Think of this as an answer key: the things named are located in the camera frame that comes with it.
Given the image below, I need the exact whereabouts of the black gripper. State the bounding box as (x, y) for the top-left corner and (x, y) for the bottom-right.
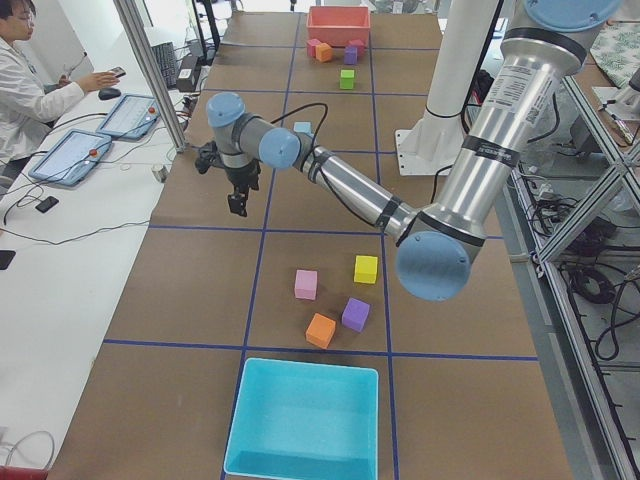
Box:
(195, 141), (261, 217)

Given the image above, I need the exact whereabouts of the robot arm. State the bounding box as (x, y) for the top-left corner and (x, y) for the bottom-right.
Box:
(195, 1), (619, 301)

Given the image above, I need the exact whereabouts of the pink foam cube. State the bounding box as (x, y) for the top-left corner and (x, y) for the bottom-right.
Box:
(294, 269), (318, 300)
(306, 38), (322, 58)

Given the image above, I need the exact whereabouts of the blue tablet far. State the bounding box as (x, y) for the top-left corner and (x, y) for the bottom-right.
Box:
(96, 94), (159, 140)

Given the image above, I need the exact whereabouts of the blue tablet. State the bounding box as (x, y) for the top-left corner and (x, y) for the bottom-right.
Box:
(96, 94), (159, 140)
(28, 129), (112, 187)

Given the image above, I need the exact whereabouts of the yellow foam cube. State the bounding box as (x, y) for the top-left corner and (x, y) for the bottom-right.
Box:
(353, 255), (378, 285)

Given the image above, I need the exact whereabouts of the orange foam cube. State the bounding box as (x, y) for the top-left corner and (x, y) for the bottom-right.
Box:
(315, 43), (333, 63)
(305, 313), (336, 349)

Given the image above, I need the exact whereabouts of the lavender foam cube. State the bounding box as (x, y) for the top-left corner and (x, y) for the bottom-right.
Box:
(341, 297), (371, 332)

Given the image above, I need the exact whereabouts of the black keyboard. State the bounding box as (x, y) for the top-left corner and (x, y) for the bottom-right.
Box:
(151, 42), (178, 89)

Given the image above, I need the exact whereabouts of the green foam cube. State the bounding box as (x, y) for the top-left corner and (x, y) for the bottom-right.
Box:
(339, 69), (355, 90)

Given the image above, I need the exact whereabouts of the blue tablet near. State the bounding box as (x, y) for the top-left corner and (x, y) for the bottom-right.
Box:
(28, 129), (112, 187)

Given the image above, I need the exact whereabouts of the black computer mouse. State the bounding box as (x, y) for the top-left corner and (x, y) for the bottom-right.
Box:
(98, 87), (121, 101)

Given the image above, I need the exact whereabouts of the orange foam cube far side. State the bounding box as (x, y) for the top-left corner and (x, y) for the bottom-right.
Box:
(315, 43), (333, 63)

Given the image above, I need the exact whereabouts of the pink foam cube far side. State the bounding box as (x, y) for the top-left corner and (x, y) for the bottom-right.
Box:
(306, 38), (322, 58)

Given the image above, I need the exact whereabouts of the purple foam cube far side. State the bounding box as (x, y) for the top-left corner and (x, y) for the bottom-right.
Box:
(343, 45), (359, 65)

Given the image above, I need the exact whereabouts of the black smartphone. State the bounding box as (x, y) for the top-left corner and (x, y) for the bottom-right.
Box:
(35, 196), (59, 213)

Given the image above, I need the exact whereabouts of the red plastic bin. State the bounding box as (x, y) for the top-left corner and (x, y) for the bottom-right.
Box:
(306, 6), (371, 47)

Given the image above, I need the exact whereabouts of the cyan plastic bin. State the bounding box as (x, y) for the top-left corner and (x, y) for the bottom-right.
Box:
(223, 358), (379, 479)

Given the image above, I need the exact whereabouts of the person in white coat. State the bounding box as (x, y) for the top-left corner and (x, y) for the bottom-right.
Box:
(1, 1), (119, 165)

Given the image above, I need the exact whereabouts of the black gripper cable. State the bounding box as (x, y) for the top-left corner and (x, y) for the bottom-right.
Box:
(270, 102), (330, 151)

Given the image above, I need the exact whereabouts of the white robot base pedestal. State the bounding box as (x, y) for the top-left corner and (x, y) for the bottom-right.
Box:
(395, 0), (503, 176)

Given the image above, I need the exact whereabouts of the aluminium frame post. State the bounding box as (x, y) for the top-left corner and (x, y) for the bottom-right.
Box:
(113, 0), (187, 153)

